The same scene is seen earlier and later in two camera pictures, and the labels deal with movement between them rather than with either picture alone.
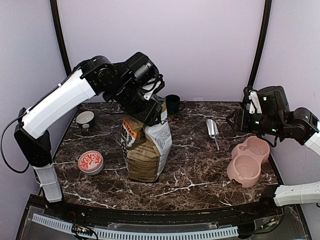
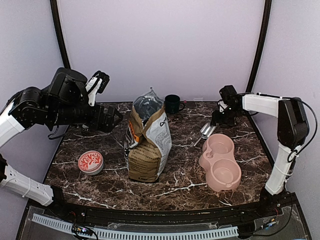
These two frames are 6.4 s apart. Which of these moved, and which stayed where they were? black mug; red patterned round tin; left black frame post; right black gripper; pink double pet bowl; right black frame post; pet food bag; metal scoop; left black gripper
Moved: metal scoop; pink double pet bowl; left black gripper; right black gripper
Stayed: red patterned round tin; left black frame post; black mug; pet food bag; right black frame post
